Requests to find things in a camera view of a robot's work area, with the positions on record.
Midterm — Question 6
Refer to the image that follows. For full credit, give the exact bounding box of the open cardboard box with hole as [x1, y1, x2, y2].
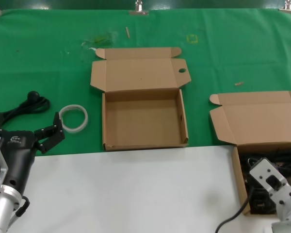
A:
[90, 46, 193, 152]

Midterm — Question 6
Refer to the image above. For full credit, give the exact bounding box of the translucent tape roll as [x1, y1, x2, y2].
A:
[58, 103, 89, 134]

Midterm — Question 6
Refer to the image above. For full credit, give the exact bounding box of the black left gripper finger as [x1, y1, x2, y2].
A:
[37, 132, 65, 154]
[34, 111, 65, 138]

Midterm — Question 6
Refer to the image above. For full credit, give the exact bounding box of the thin black camera cable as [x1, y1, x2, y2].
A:
[215, 188, 253, 233]

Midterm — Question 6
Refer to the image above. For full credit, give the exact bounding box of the black power cable round plug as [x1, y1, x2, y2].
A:
[0, 90, 51, 127]

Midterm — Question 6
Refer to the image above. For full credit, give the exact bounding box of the open cardboard box holding cables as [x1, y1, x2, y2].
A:
[209, 90, 291, 217]

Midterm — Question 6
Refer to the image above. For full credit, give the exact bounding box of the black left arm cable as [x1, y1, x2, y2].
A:
[13, 195, 31, 219]

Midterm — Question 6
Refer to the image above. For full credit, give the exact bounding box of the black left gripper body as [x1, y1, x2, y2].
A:
[0, 129, 41, 195]

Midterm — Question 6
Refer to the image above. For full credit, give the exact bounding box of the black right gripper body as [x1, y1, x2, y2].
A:
[249, 184, 278, 216]

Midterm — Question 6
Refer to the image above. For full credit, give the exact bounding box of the green tablecloth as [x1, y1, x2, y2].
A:
[0, 8, 291, 159]

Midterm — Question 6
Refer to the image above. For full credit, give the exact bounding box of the black cable bundle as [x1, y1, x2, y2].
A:
[239, 149, 291, 189]

